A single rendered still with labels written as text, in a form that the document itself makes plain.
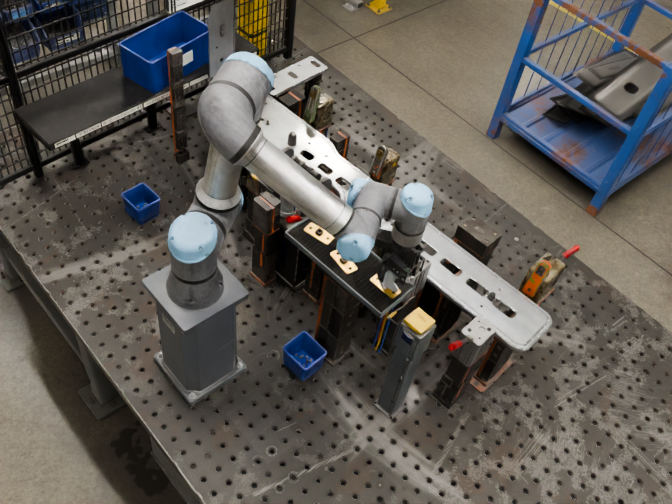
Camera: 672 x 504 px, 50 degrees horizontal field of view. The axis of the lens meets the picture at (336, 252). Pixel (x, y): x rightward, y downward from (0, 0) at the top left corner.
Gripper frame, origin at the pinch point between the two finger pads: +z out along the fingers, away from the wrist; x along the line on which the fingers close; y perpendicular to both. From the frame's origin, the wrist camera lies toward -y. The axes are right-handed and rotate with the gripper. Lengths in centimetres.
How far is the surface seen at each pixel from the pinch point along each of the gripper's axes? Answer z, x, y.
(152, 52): 12, 20, -133
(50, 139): 15, -32, -116
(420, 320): 1.8, -1.1, 13.6
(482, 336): 11.7, 15.0, 25.2
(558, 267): 12, 53, 25
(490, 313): 17.7, 27.7, 20.4
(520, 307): 17.7, 36.6, 25.0
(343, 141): 20, 48, -61
